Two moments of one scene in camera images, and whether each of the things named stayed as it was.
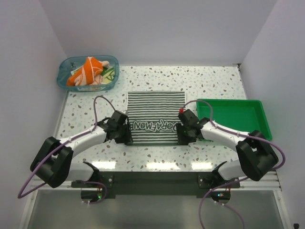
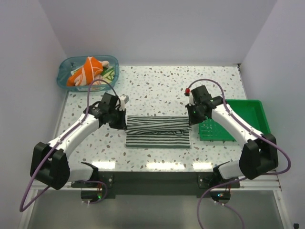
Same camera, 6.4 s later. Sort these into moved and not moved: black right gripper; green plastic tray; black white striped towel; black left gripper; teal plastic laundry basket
Moved: black right gripper; black left gripper; black white striped towel
Not moved: green plastic tray; teal plastic laundry basket
